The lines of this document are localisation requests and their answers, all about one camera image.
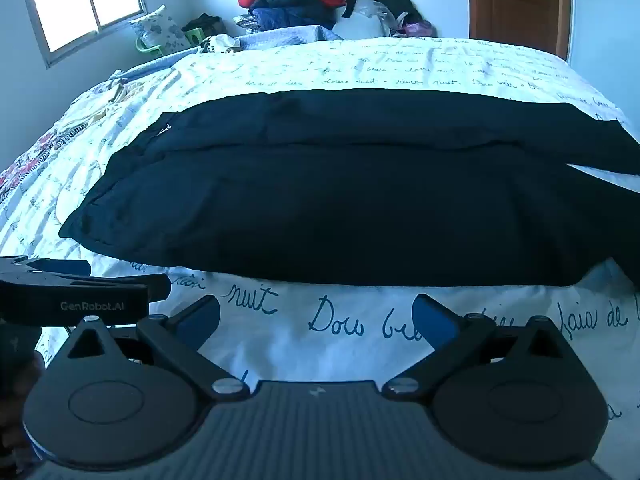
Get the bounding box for black bag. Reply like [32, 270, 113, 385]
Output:
[375, 0, 424, 27]

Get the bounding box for white plastic bag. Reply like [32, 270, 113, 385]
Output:
[334, 0, 402, 39]

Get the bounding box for white script-print bed sheet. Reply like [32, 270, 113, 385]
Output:
[0, 35, 640, 426]

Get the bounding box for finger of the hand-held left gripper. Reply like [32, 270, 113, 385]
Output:
[0, 255, 92, 279]
[30, 272, 172, 303]

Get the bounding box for black pants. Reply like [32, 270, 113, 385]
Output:
[59, 88, 640, 288]

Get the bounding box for floral pillow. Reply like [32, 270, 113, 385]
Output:
[129, 5, 193, 54]

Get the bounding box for dark blue jacket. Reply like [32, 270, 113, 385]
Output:
[249, 4, 346, 29]

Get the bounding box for black cloth on stool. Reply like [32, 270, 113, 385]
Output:
[181, 13, 224, 34]

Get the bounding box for brown wooden door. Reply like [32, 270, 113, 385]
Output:
[467, 0, 574, 62]

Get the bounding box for green plastic stool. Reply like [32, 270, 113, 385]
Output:
[135, 27, 207, 57]

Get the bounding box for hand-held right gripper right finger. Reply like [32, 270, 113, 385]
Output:
[382, 294, 572, 402]

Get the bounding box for light blue quilt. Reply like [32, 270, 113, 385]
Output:
[110, 25, 346, 81]

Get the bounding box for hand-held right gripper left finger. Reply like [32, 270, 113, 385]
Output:
[67, 294, 251, 402]

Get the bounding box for window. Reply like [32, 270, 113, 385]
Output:
[17, 0, 151, 69]

